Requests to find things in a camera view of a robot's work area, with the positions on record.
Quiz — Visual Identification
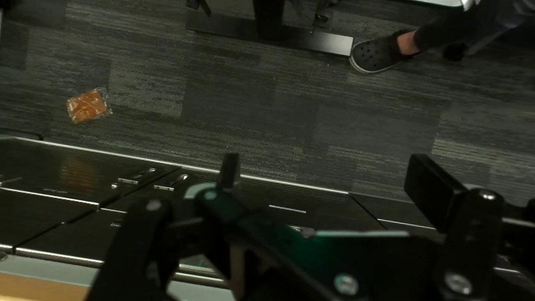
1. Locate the person leg in dark trousers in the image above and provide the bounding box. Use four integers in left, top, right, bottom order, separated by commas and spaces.
413, 0, 535, 54

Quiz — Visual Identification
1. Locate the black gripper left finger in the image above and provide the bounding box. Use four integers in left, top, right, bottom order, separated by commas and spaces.
87, 152, 248, 301

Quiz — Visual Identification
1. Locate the black table foot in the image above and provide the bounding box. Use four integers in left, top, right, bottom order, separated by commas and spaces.
184, 0, 355, 59

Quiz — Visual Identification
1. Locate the orange snack packet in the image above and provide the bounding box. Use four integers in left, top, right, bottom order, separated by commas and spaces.
64, 85, 116, 126

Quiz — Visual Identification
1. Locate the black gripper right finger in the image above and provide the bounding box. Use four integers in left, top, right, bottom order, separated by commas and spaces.
403, 152, 507, 301

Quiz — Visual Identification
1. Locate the black drawer cabinet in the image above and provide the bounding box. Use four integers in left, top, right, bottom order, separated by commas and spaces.
0, 136, 535, 301

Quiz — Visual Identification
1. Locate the grey shoe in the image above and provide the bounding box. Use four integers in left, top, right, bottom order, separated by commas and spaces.
348, 29, 423, 77

